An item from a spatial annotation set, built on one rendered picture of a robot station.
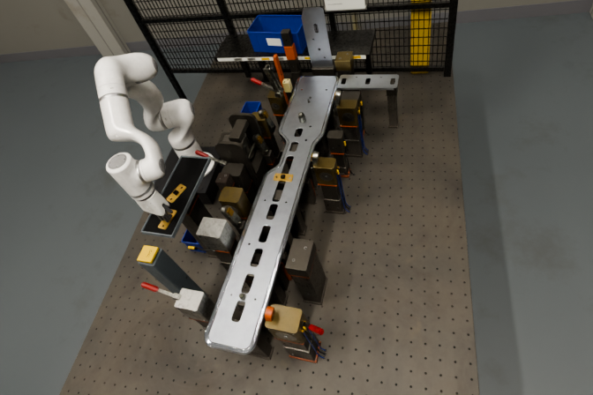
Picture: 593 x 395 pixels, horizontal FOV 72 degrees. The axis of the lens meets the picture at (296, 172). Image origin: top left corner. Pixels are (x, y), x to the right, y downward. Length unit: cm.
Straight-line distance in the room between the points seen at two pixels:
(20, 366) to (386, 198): 250
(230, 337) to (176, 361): 45
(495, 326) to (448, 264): 75
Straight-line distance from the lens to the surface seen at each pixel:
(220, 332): 150
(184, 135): 201
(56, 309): 333
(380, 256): 181
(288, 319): 137
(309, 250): 149
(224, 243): 157
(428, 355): 168
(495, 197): 286
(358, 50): 223
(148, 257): 155
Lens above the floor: 232
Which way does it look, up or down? 50 degrees down
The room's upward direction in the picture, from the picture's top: 19 degrees counter-clockwise
